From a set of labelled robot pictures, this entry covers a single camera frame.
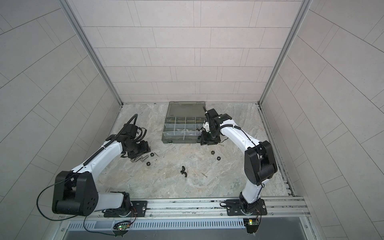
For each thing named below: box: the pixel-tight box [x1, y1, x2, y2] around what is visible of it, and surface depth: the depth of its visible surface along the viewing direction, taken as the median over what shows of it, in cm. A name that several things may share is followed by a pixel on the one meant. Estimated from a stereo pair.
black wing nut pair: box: [180, 166, 188, 178], surface depth 84 cm
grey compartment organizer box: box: [161, 101, 206, 144], surface depth 106 cm
